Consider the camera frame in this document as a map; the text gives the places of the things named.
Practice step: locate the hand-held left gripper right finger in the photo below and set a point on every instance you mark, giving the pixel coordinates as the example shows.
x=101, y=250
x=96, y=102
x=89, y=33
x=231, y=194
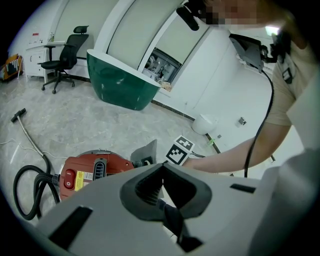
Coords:
x=225, y=200

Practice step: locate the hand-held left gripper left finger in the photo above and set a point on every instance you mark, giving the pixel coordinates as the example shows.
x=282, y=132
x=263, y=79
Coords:
x=112, y=212

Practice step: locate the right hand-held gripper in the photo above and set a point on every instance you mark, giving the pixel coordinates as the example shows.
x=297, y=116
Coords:
x=180, y=150

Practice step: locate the person's right forearm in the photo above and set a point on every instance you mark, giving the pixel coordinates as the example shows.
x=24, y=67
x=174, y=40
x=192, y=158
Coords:
x=225, y=160

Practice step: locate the green bottle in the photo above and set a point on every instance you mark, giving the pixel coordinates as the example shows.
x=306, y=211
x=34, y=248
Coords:
x=211, y=142

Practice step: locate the white round bin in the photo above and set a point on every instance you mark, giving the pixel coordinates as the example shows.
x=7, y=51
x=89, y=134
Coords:
x=203, y=124

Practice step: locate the small grey fitting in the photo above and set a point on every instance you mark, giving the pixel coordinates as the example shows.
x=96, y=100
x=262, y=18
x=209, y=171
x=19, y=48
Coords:
x=219, y=136

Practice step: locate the red vacuum cleaner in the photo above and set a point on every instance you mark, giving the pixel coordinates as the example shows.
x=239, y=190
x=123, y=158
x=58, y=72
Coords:
x=97, y=172

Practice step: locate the black paper holder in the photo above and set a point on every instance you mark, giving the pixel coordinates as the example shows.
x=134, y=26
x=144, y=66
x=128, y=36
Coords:
x=241, y=121

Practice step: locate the glass window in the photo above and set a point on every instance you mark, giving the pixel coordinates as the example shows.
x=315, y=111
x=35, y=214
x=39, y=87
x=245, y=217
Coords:
x=162, y=67

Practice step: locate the green bathtub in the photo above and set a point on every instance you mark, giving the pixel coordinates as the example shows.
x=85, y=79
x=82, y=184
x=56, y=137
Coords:
x=120, y=82

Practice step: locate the white roller blind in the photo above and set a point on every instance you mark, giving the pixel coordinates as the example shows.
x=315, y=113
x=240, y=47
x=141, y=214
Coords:
x=185, y=42
x=140, y=30
x=77, y=15

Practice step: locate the metal vacuum wand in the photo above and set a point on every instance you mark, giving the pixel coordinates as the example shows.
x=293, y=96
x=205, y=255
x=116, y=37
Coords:
x=27, y=135

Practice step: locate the black chest-mounted rig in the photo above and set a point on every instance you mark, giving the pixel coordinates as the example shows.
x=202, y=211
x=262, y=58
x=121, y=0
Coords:
x=252, y=52

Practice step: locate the person's torso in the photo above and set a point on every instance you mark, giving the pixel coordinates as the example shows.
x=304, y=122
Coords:
x=285, y=87

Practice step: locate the black office chair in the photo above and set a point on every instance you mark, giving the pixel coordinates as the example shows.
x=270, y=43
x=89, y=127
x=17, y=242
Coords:
x=62, y=57

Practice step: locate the person's head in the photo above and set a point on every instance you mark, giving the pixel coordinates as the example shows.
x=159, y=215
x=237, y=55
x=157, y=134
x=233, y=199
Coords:
x=250, y=12

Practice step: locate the white drawer cabinet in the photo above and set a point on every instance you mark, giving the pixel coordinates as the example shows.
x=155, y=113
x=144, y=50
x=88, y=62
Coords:
x=37, y=60

